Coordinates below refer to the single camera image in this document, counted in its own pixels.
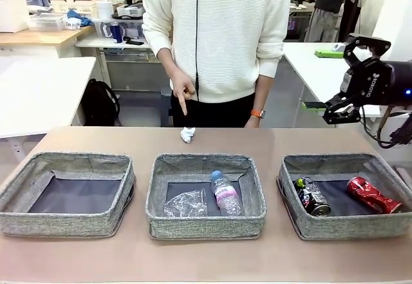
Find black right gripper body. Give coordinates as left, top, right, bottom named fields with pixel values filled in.
left=340, top=58, right=412, bottom=108

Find crushed red soda can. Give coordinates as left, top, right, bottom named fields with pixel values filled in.
left=346, top=176, right=403, bottom=214

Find crushed black soda can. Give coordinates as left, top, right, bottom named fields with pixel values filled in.
left=295, top=176, right=332, bottom=216

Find clear plastic bottle pink label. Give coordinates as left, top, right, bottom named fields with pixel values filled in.
left=211, top=170, right=242, bottom=216

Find clear plastic cup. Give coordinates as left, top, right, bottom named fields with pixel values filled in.
left=164, top=189, right=209, bottom=217

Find person's right forearm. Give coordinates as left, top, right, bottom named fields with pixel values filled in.
left=158, top=48, right=181, bottom=75

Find person's left forearm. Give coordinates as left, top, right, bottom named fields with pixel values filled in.
left=253, top=73, right=274, bottom=111

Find person's left hand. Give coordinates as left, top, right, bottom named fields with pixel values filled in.
left=243, top=115, right=263, bottom=129

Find person's right hand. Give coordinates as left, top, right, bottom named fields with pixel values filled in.
left=169, top=69, right=197, bottom=117

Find background person dark clothes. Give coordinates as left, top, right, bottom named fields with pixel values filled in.
left=304, top=0, right=366, bottom=44

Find grey woven fabric basket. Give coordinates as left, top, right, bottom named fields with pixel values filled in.
left=277, top=153, right=412, bottom=241
left=144, top=153, right=268, bottom=241
left=0, top=151, right=136, bottom=238

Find person's black trousers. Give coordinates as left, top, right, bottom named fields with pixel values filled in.
left=169, top=92, right=258, bottom=129

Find person torso white sweater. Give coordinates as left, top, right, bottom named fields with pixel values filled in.
left=141, top=0, right=292, bottom=104

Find crumpled white paper ball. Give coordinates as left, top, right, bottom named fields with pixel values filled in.
left=179, top=126, right=196, bottom=144

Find blue drink bottle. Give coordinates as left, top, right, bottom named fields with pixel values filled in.
left=109, top=21, right=124, bottom=44

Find black backpack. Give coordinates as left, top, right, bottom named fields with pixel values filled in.
left=82, top=78, right=120, bottom=126

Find white table with clutter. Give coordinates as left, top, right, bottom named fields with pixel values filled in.
left=74, top=32, right=152, bottom=50

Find white paper roll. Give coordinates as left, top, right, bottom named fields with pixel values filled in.
left=95, top=0, right=113, bottom=19

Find blue cloth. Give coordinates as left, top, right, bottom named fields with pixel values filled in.
left=66, top=9, right=95, bottom=27

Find white lattice basket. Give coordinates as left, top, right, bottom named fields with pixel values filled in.
left=50, top=0, right=98, bottom=18

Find large white table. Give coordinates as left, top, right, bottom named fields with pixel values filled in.
left=0, top=56, right=97, bottom=140

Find clear plastic crate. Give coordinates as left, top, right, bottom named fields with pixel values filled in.
left=27, top=12, right=67, bottom=33

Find wooden top table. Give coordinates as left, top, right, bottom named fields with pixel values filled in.
left=0, top=24, right=95, bottom=57

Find white storage bin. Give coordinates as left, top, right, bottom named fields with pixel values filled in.
left=0, top=0, right=30, bottom=33

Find white table grey frame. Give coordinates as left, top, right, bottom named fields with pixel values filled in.
left=281, top=41, right=412, bottom=118

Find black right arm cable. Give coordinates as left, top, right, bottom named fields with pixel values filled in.
left=359, top=103, right=412, bottom=149

